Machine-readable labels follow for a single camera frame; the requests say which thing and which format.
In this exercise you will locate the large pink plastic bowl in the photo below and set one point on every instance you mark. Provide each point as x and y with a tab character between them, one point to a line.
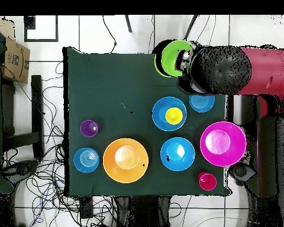
223	144

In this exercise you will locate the large orange plastic bowl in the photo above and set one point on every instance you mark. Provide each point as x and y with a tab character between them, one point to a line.
125	158

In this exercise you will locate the translucent blue shallow bowl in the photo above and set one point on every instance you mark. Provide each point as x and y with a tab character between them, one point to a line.
201	104
86	160

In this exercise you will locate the blue plastic bowl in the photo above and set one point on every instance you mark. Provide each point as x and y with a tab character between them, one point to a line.
177	153
159	113

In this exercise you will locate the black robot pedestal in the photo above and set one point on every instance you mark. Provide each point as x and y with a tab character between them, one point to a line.
144	212

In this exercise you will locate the yellow plastic cup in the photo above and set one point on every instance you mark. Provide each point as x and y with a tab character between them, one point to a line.
174	115

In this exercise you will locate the red plastic cup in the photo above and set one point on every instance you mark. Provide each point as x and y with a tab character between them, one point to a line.
207	181

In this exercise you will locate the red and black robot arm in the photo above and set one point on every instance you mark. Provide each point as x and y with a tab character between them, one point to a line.
222	71

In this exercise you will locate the dark grey tripod leg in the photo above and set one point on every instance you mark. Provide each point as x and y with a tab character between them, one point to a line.
128	23
190	28

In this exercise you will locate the purple plastic cup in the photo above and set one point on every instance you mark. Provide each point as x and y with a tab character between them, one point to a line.
87	128

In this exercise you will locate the black table foot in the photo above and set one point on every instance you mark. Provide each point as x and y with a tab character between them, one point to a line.
86	208

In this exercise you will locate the green plastic bowl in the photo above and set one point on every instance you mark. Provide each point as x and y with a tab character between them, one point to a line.
169	59

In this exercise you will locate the dark green table cloth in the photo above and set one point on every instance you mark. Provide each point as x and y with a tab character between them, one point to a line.
132	78

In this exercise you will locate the cardboard box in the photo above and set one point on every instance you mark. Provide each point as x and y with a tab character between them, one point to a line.
15	61

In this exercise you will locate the black stool frame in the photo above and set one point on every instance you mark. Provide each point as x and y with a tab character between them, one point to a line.
36	106

